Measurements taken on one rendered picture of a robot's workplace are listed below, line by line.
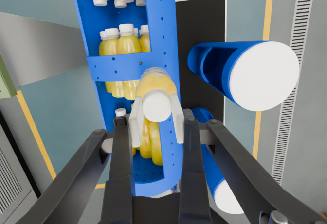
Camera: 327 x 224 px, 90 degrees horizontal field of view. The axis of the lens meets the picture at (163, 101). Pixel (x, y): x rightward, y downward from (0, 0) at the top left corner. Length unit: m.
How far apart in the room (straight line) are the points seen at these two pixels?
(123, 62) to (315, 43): 2.09
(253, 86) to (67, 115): 1.78
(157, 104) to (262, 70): 0.59
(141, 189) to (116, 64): 0.41
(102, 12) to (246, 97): 0.63
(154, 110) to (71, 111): 1.80
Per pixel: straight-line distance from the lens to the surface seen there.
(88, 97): 1.86
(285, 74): 0.81
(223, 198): 1.03
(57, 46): 1.23
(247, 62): 0.71
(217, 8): 1.62
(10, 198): 2.45
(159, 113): 0.21
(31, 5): 1.97
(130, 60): 0.42
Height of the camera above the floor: 1.65
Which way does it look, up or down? 70 degrees down
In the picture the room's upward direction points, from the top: 170 degrees clockwise
